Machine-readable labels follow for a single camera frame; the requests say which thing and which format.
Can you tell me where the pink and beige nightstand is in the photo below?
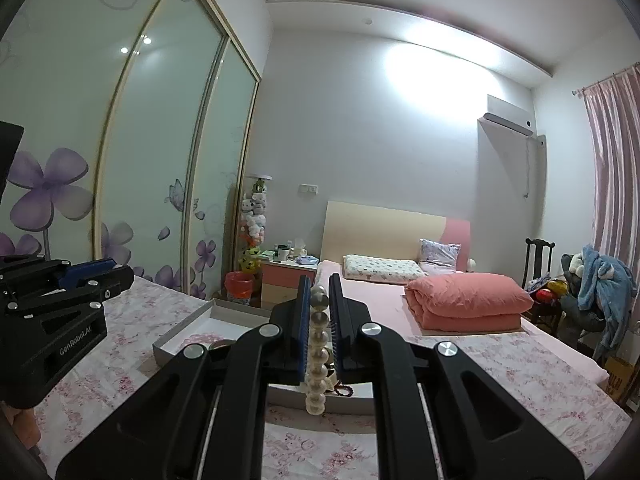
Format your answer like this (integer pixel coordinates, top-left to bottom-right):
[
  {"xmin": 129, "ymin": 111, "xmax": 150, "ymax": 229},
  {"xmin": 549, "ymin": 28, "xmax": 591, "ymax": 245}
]
[{"xmin": 261, "ymin": 255, "xmax": 321, "ymax": 311}]

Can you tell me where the small lilac pillow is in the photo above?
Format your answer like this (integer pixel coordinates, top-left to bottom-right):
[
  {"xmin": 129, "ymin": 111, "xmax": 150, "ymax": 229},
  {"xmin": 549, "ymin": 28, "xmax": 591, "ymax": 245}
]
[{"xmin": 419, "ymin": 238, "xmax": 462, "ymax": 275}]

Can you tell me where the stack of plush toys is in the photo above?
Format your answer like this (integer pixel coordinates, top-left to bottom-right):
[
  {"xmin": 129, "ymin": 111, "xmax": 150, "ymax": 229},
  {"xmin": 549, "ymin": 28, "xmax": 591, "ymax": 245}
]
[{"xmin": 237, "ymin": 175, "xmax": 273, "ymax": 276}]

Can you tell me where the bed with pink sheet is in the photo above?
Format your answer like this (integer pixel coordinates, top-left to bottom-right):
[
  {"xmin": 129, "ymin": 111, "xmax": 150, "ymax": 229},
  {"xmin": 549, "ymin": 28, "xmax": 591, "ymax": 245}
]
[{"xmin": 315, "ymin": 259, "xmax": 608, "ymax": 386}]

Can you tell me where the pink curtain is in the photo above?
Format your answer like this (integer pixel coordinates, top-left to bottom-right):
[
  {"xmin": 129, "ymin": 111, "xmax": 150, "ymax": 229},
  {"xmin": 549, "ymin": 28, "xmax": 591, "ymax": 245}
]
[{"xmin": 582, "ymin": 62, "xmax": 640, "ymax": 326}]

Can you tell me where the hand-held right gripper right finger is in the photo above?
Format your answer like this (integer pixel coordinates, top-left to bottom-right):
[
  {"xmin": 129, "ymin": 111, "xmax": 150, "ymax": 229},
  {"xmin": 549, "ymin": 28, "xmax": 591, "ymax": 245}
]
[{"xmin": 327, "ymin": 273, "xmax": 586, "ymax": 480}]

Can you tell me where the folded salmon quilt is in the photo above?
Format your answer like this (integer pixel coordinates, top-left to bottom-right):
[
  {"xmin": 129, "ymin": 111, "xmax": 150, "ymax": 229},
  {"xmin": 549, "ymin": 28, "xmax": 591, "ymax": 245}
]
[{"xmin": 404, "ymin": 272, "xmax": 535, "ymax": 336}]

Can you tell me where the beige and pink headboard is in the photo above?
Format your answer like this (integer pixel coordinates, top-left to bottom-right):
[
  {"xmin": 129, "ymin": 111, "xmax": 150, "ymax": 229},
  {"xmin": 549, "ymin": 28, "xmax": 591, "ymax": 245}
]
[{"xmin": 320, "ymin": 200, "xmax": 472, "ymax": 273}]

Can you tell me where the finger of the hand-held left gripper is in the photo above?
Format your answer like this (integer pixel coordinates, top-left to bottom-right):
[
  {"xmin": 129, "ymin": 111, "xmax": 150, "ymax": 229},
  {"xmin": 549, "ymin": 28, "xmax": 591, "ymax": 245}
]
[
  {"xmin": 0, "ymin": 255, "xmax": 117, "ymax": 292},
  {"xmin": 0, "ymin": 266, "xmax": 135, "ymax": 322}
]

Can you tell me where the brown cardboard box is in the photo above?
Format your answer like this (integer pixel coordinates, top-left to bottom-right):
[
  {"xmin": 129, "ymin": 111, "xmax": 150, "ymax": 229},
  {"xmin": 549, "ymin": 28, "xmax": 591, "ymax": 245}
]
[{"xmin": 604, "ymin": 356, "xmax": 635, "ymax": 405}]

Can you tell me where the pink floral cloth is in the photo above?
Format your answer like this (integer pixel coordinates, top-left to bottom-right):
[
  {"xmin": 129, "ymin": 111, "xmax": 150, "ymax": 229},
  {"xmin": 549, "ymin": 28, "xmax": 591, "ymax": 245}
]
[{"xmin": 30, "ymin": 275, "xmax": 633, "ymax": 480}]

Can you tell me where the white air conditioner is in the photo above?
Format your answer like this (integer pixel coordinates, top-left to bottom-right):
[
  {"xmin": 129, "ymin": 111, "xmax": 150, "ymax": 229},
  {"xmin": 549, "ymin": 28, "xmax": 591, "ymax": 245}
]
[{"xmin": 477, "ymin": 94, "xmax": 537, "ymax": 137}]

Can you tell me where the white pearl bracelet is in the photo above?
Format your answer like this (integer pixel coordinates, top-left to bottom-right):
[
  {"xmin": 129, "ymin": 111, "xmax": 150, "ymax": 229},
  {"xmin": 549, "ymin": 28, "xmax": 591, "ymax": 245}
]
[{"xmin": 305, "ymin": 284, "xmax": 333, "ymax": 417}]

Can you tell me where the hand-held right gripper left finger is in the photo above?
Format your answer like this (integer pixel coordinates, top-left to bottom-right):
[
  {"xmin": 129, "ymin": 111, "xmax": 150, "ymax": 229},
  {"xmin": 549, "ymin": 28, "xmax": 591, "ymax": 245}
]
[{"xmin": 55, "ymin": 275, "xmax": 313, "ymax": 480}]

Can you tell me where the white floral pillow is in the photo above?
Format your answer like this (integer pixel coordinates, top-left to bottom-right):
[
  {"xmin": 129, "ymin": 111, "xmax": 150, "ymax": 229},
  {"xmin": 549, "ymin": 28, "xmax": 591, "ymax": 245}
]
[{"xmin": 342, "ymin": 254, "xmax": 425, "ymax": 283}]

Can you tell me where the dark chair with clothes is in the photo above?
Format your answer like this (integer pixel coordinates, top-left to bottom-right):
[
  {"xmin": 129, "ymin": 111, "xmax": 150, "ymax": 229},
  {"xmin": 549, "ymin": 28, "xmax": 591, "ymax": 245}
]
[{"xmin": 560, "ymin": 252, "xmax": 608, "ymax": 348}]

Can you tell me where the pink bead bracelet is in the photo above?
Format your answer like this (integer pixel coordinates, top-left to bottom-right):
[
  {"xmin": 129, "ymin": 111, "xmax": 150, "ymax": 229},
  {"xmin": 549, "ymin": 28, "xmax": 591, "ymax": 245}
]
[{"xmin": 182, "ymin": 331, "xmax": 226, "ymax": 348}]

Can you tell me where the sliding wardrobe with purple flowers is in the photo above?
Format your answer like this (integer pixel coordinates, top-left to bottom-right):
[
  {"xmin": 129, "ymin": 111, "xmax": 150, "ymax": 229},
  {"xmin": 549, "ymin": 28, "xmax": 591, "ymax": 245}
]
[{"xmin": 0, "ymin": 0, "xmax": 263, "ymax": 301}]

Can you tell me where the blue plush garment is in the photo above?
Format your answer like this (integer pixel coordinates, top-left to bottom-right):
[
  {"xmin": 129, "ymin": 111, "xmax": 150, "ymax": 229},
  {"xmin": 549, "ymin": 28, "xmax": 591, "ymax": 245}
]
[{"xmin": 577, "ymin": 244, "xmax": 633, "ymax": 361}]

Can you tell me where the dark wooden chair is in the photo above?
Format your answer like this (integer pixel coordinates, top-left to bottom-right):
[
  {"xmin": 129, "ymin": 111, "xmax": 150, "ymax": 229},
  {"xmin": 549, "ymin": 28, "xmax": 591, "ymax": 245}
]
[{"xmin": 524, "ymin": 237, "xmax": 563, "ymax": 326}]

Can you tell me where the white pipe duct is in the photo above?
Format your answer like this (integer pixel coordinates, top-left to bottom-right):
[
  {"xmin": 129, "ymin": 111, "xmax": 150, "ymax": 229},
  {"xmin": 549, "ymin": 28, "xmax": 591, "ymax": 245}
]
[{"xmin": 522, "ymin": 134, "xmax": 546, "ymax": 198}]

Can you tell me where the grey cardboard tray box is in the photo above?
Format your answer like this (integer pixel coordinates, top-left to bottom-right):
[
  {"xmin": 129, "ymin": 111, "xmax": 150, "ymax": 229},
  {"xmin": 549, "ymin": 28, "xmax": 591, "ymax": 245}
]
[{"xmin": 152, "ymin": 298, "xmax": 377, "ymax": 417}]

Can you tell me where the red trash bin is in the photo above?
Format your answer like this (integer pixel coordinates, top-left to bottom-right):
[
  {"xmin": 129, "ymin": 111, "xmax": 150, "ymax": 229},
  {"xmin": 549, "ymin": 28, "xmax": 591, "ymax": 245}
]
[{"xmin": 225, "ymin": 271, "xmax": 255, "ymax": 306}]

